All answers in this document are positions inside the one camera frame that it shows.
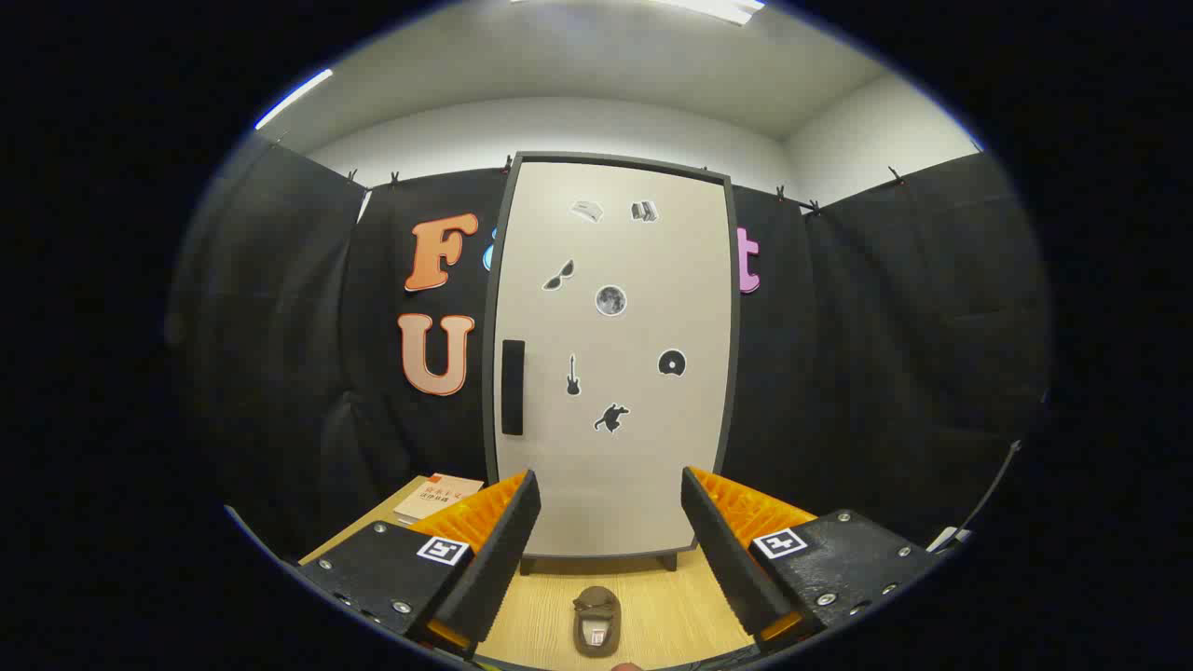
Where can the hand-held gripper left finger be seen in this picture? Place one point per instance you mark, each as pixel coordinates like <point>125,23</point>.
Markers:
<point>494,568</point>

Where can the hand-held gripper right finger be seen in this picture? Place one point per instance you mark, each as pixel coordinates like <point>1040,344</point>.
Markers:
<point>722,559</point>

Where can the dark grey shoe cabinet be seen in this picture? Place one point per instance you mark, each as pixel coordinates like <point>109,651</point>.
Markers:
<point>488,280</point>

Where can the cream and orange cover book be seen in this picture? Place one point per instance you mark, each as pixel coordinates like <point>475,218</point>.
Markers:
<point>438,494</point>

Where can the white flat object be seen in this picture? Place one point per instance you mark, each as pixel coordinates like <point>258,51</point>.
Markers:
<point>949,539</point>

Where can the black backdrop cloth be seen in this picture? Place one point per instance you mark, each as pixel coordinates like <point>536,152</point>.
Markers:
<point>885,373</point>

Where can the thin dark rod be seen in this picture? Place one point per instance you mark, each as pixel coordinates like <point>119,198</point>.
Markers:
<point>993,489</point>

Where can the ceiling strip light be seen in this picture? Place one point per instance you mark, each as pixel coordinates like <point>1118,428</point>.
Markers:
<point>294,98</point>
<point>718,9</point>

